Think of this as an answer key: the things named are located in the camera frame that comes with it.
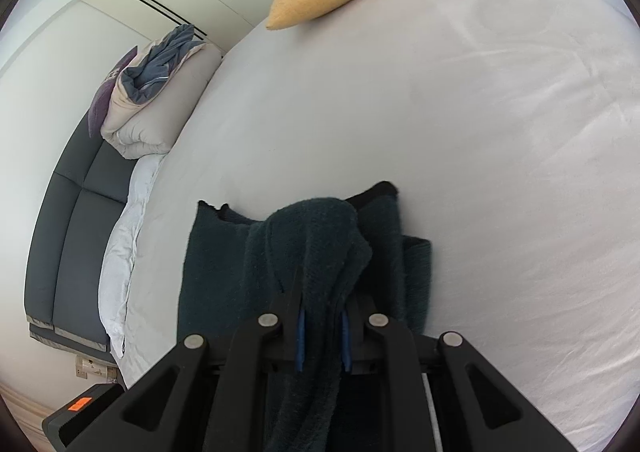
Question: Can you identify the folded beige duvet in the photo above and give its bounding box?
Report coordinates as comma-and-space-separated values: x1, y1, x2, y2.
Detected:
100, 39, 224, 161

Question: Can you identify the beige wall socket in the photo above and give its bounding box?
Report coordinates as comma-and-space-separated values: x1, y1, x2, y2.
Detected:
74, 356, 119, 381

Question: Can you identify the dark green sweater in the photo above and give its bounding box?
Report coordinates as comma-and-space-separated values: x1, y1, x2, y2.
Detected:
177, 180, 433, 452

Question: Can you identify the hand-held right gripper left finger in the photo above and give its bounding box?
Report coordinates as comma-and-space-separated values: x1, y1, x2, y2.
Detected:
65, 277, 306, 452

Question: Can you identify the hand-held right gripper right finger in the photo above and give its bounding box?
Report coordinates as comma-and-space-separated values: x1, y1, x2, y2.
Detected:
341, 293, 578, 452

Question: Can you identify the grey padded headboard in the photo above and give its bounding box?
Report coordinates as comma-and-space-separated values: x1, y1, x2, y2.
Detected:
24, 107, 137, 363

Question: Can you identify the black box with orange label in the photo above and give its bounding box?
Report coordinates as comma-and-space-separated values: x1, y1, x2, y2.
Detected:
42, 384, 129, 452

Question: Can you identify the blue-grey crumpled cloth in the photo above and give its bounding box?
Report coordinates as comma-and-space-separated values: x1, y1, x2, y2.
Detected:
121, 23, 207, 106

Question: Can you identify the purple pillow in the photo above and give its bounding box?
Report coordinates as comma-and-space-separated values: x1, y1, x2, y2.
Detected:
88, 46, 139, 138

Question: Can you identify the white quilt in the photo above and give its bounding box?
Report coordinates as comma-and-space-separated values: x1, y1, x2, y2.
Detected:
97, 152, 169, 359

